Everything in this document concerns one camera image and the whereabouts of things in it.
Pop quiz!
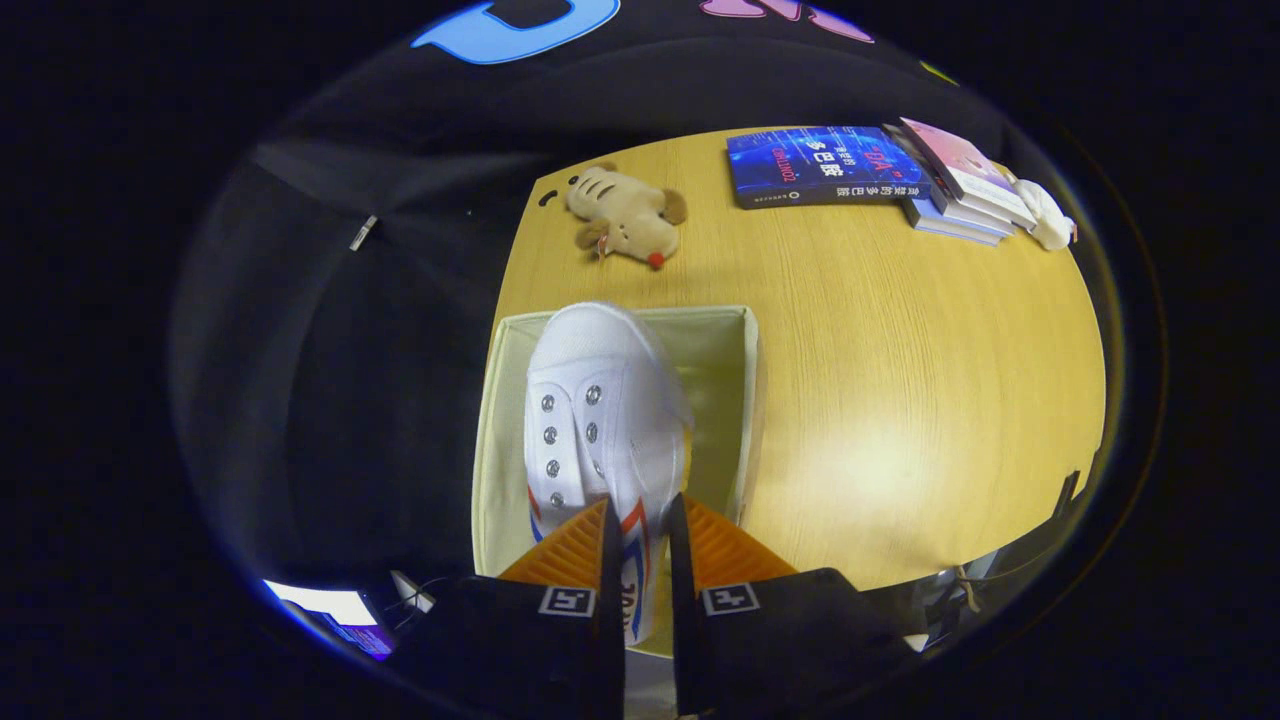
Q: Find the black backdrop cloth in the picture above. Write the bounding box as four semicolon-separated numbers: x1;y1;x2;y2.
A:
168;0;1011;591

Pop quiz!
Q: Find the white plush toy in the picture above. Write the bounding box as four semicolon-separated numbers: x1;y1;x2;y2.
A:
1015;178;1079;252

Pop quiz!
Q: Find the light blue book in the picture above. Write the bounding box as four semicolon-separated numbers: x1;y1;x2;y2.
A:
903;195;1006;247

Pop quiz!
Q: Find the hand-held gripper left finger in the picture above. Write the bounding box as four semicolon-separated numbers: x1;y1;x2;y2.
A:
385;497;628;720

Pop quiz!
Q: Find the grey book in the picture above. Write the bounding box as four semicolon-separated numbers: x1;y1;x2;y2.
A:
885;123;1021;238

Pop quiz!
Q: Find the brown plush dog toy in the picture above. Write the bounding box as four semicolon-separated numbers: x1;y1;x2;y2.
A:
565;163;689;272

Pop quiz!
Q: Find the computer monitor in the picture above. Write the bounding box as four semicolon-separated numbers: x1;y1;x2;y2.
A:
262;578;396;661

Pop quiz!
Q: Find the white canvas shoe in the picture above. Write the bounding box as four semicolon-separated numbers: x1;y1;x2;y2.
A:
522;301;696;646

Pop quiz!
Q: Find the brown fabric storage box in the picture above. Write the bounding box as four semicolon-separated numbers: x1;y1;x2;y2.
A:
470;305;763;661

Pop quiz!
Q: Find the dark blue book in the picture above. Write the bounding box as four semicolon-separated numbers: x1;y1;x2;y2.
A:
726;125;933;210

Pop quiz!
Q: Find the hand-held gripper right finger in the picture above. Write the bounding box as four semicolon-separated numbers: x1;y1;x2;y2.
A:
666;492;919;719

